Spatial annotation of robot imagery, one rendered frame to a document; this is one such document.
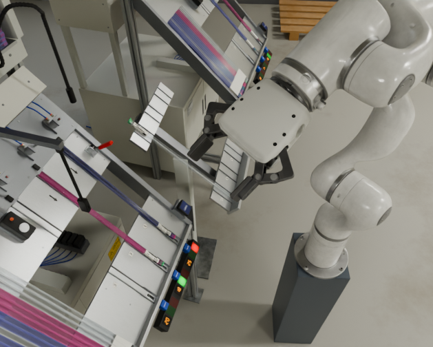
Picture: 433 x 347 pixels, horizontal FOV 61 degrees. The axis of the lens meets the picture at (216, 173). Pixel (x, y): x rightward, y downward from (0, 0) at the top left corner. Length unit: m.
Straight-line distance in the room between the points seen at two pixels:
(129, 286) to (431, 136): 2.57
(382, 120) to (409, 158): 1.98
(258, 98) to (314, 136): 2.36
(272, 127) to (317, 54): 0.11
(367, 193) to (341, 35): 0.59
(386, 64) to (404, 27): 0.13
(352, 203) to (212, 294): 1.18
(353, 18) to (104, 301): 0.96
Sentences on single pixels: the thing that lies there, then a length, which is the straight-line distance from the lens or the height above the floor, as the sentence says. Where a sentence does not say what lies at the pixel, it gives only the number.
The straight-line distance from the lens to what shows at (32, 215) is 1.11.
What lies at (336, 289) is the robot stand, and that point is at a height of 0.61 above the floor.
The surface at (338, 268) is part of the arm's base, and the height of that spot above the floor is 0.71.
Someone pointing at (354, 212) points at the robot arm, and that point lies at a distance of 1.05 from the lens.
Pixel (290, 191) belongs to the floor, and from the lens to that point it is 2.46.
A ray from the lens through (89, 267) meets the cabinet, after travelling 1.49.
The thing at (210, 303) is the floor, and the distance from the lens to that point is 2.02.
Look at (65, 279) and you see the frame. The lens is 1.44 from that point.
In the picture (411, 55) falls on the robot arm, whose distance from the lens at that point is 0.54.
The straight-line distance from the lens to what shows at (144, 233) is 1.27.
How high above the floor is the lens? 1.87
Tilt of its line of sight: 48 degrees down
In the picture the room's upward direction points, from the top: straight up
